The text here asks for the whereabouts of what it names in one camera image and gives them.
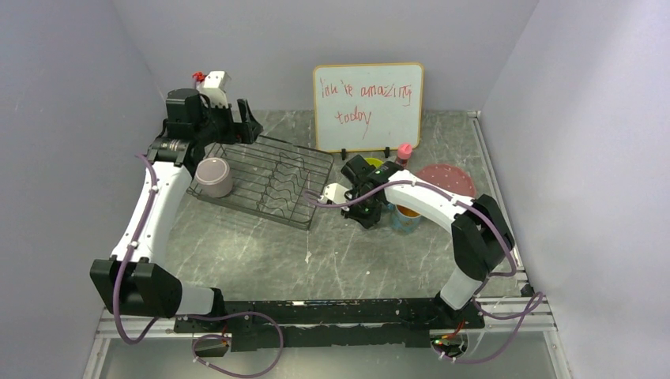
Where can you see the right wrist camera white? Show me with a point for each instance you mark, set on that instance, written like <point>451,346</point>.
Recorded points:
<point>333,194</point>

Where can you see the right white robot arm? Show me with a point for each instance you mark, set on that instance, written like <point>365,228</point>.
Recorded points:
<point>481,238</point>

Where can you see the aluminium rail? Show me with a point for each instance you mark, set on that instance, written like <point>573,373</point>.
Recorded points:
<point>133,326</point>

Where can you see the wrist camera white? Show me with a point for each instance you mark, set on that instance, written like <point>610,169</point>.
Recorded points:
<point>333,194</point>
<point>213,86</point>

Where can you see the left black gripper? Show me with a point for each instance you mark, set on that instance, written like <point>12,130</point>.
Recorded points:
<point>244,132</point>

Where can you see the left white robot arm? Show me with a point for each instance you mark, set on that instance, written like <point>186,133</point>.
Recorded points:
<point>133,280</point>

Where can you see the yellow-green bowl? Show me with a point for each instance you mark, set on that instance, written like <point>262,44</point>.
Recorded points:
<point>376,163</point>

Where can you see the pink polka dot plate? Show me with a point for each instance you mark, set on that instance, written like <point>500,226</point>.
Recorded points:
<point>449,178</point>

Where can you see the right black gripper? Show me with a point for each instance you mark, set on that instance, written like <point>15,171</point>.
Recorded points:
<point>366,221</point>

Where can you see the grey wire dish rack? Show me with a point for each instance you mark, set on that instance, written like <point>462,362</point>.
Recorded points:
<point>269,178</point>

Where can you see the black base frame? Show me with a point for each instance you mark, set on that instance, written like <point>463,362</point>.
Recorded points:
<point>412,322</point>

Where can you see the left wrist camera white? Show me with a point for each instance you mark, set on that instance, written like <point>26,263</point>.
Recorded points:
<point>213,86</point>

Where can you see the grey lilac mug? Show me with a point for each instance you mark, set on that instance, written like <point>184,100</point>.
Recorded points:
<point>214,176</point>

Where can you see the small pink bottle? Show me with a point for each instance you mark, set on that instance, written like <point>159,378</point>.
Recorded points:
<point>404,153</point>

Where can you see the whiteboard with yellow frame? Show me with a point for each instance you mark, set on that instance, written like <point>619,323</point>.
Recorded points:
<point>367,107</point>

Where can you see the blue butterfly mug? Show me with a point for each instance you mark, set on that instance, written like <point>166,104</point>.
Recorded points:
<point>404,220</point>

